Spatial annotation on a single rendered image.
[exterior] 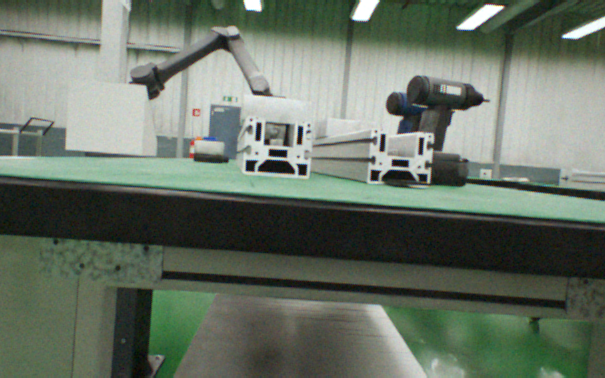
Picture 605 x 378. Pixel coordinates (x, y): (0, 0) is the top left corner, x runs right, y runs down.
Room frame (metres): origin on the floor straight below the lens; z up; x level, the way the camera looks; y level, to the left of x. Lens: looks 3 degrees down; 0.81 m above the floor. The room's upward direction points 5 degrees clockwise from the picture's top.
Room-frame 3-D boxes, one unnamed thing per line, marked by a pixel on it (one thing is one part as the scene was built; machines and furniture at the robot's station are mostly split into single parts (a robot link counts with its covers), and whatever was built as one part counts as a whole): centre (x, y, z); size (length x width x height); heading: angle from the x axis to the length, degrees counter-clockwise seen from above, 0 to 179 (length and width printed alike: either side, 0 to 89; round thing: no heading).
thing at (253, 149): (1.08, 0.10, 0.82); 0.80 x 0.10 x 0.09; 9
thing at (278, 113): (0.84, 0.06, 0.87); 0.16 x 0.11 x 0.07; 9
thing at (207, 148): (1.34, 0.26, 0.81); 0.10 x 0.08 x 0.06; 99
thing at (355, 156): (1.11, -0.09, 0.82); 0.80 x 0.10 x 0.09; 9
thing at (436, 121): (0.99, -0.30, 0.89); 0.20 x 0.08 x 0.22; 113
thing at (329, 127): (1.11, -0.09, 0.87); 0.16 x 0.11 x 0.07; 9
